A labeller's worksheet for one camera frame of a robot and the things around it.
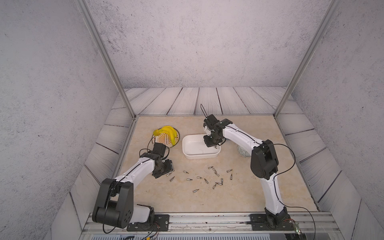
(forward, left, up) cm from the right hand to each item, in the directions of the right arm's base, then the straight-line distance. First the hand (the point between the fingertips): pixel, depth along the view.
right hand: (208, 143), depth 94 cm
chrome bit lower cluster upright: (-20, -7, -9) cm, 23 cm away
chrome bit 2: (-15, +14, -9) cm, 22 cm away
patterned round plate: (+10, +30, -8) cm, 32 cm away
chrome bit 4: (-17, -13, -9) cm, 24 cm away
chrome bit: (-20, +22, -8) cm, 30 cm away
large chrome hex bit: (-14, -11, -9) cm, 20 cm away
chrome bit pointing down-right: (+3, -5, -8) cm, 10 cm away
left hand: (-15, +22, -5) cm, 27 cm away
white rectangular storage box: (+2, +9, -7) cm, 12 cm away
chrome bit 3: (-20, +2, -9) cm, 22 cm away
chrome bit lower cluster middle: (-21, -5, -9) cm, 24 cm away
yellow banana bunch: (+12, +24, -2) cm, 27 cm away
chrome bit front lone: (-26, +8, -8) cm, 28 cm away
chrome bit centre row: (-18, +6, -9) cm, 21 cm away
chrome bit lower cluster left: (-23, -2, -9) cm, 25 cm away
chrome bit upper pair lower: (-13, -3, -8) cm, 16 cm away
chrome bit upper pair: (-12, -1, -9) cm, 15 cm away
